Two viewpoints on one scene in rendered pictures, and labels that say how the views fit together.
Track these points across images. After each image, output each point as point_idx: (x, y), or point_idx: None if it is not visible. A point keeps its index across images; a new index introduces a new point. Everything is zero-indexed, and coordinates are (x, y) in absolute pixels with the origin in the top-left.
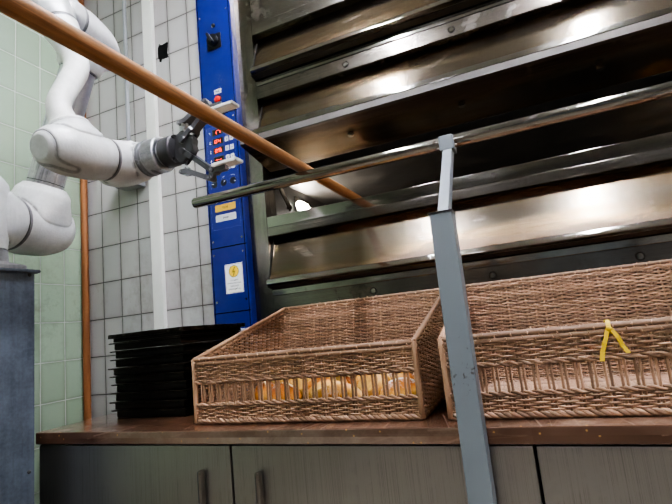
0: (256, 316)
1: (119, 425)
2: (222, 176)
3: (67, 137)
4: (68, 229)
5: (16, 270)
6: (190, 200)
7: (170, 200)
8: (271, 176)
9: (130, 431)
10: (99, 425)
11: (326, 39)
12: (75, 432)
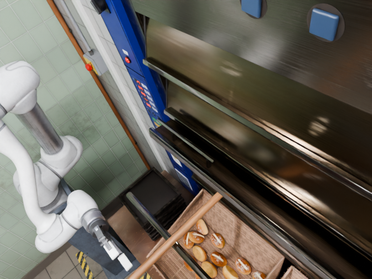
0: (191, 174)
1: (132, 235)
2: (151, 110)
3: (48, 249)
4: (77, 155)
5: (66, 207)
6: (139, 98)
7: (128, 88)
8: None
9: (133, 254)
10: (126, 227)
11: (205, 79)
12: (118, 234)
